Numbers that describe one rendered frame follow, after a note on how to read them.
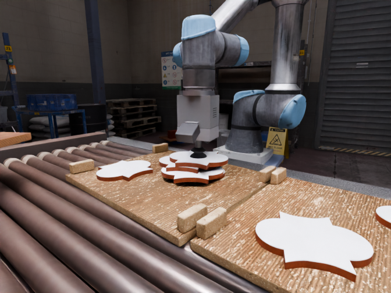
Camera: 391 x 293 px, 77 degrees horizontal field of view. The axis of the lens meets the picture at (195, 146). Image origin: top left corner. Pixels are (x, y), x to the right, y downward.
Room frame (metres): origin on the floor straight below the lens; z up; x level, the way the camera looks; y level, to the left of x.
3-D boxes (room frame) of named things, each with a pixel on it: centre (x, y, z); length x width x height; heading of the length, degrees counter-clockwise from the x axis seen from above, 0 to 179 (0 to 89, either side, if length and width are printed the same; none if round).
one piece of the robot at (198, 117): (0.57, 0.00, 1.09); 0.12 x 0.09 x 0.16; 156
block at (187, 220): (0.35, 0.00, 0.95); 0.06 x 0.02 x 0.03; 139
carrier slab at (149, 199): (0.58, 0.06, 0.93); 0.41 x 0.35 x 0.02; 49
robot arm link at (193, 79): (0.59, 0.00, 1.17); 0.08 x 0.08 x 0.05
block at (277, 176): (0.54, -0.20, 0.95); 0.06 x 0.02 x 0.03; 141
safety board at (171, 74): (6.21, 0.58, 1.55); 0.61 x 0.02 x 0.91; 60
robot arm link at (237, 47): (0.67, -0.07, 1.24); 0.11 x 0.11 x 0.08; 44
